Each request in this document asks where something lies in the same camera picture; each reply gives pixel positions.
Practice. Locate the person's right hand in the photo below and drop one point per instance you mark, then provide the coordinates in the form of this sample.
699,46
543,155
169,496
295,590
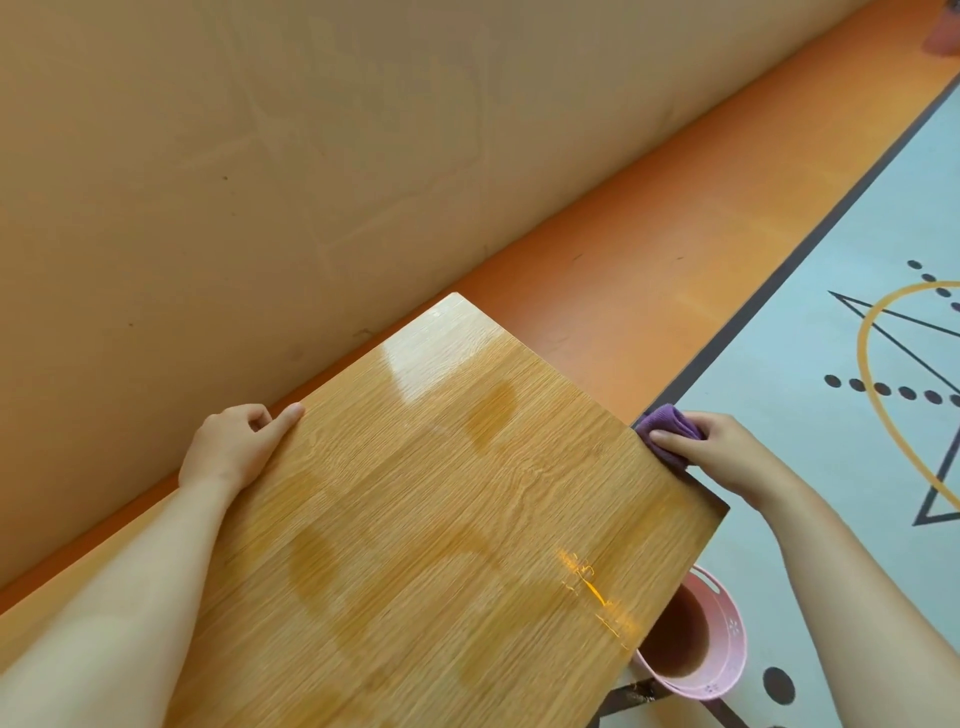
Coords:
724,454

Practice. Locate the person's left thumb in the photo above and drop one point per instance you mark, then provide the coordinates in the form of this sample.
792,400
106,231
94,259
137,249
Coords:
283,423

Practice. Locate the person's right thumb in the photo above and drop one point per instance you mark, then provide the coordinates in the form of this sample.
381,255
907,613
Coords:
671,442

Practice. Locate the wooden table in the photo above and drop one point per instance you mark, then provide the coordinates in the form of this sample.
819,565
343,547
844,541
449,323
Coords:
420,540

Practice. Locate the person's left forearm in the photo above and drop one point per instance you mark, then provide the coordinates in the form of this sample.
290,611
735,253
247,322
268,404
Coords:
97,607

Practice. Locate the pink plastic bucket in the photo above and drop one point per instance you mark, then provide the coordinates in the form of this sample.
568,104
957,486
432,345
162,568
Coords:
694,637

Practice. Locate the black metal table leg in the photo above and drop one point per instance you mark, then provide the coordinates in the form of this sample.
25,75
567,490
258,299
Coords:
637,694

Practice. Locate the patterned grey floor mat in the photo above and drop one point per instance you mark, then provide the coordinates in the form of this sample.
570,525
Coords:
840,420

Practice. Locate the person's left hand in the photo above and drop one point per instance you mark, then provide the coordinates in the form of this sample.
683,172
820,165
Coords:
223,446

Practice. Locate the person's right forearm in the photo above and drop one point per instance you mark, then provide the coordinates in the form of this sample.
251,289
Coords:
855,607

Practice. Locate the purple cleaning cloth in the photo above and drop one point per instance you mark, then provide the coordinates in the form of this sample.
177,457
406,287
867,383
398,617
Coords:
670,427

